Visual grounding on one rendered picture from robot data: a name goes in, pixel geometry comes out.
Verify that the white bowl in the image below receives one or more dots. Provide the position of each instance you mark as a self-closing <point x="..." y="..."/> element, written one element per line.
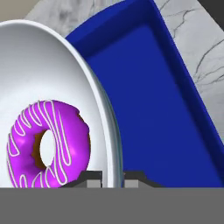
<point x="43" y="67"/>

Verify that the purple frosted donut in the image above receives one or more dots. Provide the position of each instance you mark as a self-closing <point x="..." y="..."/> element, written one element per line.
<point x="70" y="137"/>

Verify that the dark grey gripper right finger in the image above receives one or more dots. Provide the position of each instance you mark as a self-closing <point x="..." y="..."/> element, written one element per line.
<point x="134" y="178"/>

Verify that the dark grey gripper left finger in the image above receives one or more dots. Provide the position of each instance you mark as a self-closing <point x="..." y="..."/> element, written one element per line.
<point x="91" y="178"/>

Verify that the blue tray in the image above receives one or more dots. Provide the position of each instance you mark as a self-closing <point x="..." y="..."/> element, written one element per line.
<point x="157" y="110"/>

